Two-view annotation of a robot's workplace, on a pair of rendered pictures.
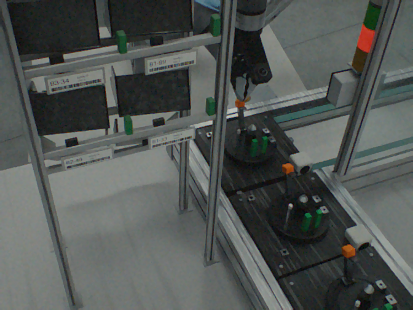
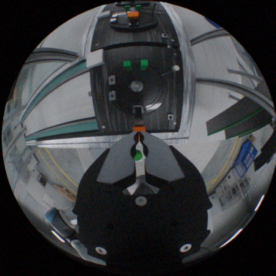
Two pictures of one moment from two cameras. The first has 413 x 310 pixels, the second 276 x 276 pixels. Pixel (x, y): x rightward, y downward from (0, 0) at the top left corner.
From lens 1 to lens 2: 124 cm
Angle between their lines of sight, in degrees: 21
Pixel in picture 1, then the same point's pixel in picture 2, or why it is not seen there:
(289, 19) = not seen: hidden behind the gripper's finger
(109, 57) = not seen: outside the picture
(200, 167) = (187, 87)
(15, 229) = not seen: hidden behind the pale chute
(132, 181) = (203, 113)
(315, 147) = (77, 95)
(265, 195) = (148, 35)
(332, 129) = (64, 112)
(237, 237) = (181, 29)
